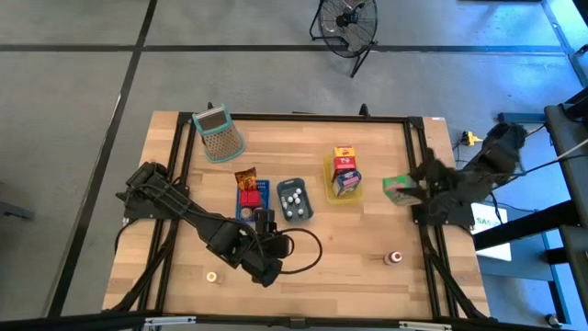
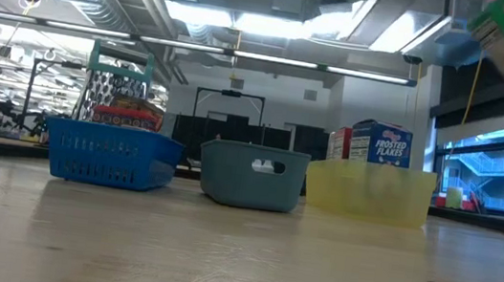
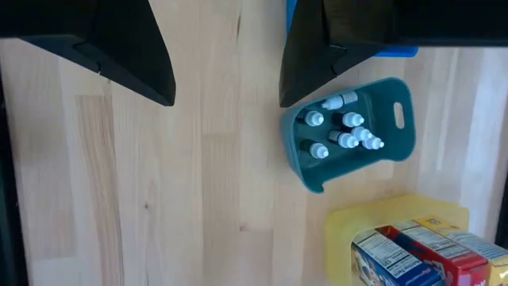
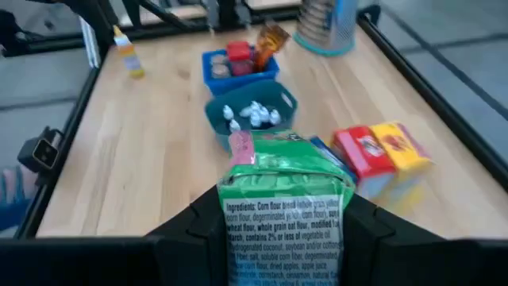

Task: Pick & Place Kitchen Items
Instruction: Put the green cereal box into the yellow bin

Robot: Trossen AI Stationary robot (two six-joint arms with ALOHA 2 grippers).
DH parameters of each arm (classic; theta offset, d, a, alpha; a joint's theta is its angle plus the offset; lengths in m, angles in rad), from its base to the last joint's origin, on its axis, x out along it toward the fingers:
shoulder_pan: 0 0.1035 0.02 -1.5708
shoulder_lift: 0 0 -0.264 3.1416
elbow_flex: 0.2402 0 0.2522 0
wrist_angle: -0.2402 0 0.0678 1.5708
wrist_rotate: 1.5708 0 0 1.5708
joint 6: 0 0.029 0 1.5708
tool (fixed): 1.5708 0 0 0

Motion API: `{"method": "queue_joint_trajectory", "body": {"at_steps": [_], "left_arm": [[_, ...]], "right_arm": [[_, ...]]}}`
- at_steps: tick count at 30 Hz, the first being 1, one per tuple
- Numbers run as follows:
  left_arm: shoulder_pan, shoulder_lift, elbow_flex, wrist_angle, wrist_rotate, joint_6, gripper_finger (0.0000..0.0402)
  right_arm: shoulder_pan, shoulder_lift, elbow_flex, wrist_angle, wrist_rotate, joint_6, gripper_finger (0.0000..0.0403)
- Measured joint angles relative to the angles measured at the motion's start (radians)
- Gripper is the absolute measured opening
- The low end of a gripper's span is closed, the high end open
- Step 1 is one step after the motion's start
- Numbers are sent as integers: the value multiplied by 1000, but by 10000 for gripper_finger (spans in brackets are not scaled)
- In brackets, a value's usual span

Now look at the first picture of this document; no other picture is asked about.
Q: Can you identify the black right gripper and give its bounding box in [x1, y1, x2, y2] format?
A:
[395, 149, 460, 212]

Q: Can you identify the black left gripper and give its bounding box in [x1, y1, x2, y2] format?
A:
[229, 209, 295, 289]

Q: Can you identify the green Apple Jacks box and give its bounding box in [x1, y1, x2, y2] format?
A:
[382, 173, 426, 207]

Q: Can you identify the red-lidded patterned paprika tin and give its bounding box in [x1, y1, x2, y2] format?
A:
[239, 189, 262, 209]

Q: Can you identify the brown taco seasoning packet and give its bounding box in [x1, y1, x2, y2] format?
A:
[233, 166, 258, 192]

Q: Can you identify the blue rectangular food box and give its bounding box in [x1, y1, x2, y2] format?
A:
[331, 169, 363, 198]

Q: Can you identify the red Froot Loops box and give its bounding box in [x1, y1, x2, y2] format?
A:
[331, 155, 358, 183]

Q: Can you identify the blue plastic basket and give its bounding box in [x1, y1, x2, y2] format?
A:
[235, 178, 272, 223]

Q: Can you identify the grey plastic bin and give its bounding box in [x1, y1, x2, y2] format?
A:
[277, 177, 315, 223]

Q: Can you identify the yellow translucent plastic bin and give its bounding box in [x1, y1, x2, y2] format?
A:
[322, 154, 364, 206]

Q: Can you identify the white paper sign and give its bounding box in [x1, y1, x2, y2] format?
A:
[470, 201, 513, 262]

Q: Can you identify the blue steel bar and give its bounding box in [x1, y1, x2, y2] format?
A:
[497, 111, 548, 124]

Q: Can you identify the black steel beam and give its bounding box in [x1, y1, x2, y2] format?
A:
[472, 200, 588, 252]

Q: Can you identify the dark grey side table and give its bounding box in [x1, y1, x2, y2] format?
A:
[544, 86, 588, 330]

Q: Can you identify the blue steel leg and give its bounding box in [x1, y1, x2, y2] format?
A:
[540, 229, 575, 325]

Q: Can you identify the black floor fan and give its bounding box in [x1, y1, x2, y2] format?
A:
[308, 0, 379, 79]

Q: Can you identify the black aluminium crossbar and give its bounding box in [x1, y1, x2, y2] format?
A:
[0, 310, 588, 331]

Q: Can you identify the grey office chair base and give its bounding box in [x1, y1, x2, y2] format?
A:
[0, 181, 36, 222]

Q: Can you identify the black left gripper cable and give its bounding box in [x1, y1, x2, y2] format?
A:
[270, 228, 323, 276]

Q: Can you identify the steel box grater teal handle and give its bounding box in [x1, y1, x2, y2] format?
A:
[191, 103, 246, 165]

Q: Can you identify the silver aluminium bracket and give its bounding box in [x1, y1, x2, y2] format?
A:
[398, 320, 454, 331]
[143, 315, 198, 328]

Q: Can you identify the black floor cable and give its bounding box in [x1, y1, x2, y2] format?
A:
[486, 154, 588, 211]

